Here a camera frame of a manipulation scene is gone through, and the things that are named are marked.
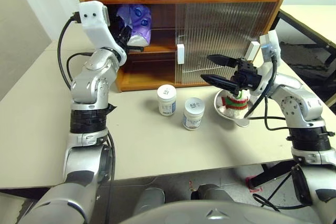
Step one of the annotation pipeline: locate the grey rounded leg cover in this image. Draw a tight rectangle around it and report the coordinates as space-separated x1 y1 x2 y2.
133 187 166 217
191 184 235 204

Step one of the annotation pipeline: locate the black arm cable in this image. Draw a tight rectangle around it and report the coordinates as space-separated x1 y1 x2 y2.
253 166 313 212
57 11 92 91
244 50 290 132

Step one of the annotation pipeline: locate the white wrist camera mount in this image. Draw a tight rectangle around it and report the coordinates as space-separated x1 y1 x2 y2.
258 30 282 97
78 1 129 66

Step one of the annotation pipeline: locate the metal bowl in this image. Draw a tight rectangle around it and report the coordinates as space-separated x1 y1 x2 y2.
213 89 259 128

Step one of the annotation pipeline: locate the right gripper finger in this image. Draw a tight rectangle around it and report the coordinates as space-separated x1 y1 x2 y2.
206 54 238 68
200 73 241 94

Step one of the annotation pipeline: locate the grey rounded right leg cover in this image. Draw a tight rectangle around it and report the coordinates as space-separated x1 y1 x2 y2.
191 184 235 204

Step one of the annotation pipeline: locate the white bottle with blue label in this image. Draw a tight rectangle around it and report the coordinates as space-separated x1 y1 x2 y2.
157 84 177 116
182 98 205 131

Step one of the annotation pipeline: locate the white door handle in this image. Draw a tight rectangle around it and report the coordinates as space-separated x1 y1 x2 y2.
176 44 185 65
245 41 261 61

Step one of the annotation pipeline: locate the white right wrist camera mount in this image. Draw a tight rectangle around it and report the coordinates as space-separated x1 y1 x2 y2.
258 30 282 97

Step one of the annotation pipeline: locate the grey rounded left leg cover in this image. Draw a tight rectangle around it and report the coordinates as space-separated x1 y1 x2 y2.
133 187 166 217

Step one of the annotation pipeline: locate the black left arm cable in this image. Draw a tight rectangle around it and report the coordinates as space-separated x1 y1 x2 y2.
57 11 92 91

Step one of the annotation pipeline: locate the ribbed glass sliding door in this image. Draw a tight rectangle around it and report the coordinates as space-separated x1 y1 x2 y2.
174 3 268 88

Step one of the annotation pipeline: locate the plush snowman toy striped sweater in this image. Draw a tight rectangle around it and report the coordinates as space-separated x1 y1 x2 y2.
221 89 250 120

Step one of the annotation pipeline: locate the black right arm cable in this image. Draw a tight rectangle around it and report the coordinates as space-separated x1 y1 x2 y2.
244 50 290 132
253 166 313 212

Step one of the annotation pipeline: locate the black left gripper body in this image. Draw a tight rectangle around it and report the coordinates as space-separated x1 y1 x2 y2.
112 25 133 48

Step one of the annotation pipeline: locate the grey rounded robot torso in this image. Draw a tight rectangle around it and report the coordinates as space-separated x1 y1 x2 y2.
118 199 325 224

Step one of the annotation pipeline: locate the black table foot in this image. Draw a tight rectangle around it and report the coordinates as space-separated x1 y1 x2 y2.
251 159 299 191

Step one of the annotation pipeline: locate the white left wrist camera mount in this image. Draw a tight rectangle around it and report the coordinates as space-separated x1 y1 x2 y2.
78 1 129 66

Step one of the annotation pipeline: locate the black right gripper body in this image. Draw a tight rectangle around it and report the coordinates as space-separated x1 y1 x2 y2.
230 57 264 93

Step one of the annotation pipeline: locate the beige table with black frame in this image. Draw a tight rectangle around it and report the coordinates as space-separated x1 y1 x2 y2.
270 5 336 108

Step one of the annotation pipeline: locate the red floor tape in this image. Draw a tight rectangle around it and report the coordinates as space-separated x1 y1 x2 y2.
245 176 264 194

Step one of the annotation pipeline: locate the ribbed glass door with crack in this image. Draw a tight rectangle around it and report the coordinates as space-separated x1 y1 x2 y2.
182 1 278 87

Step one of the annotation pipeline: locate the wooden cabinet shelf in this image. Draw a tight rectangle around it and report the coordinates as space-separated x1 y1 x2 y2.
127 46 176 55

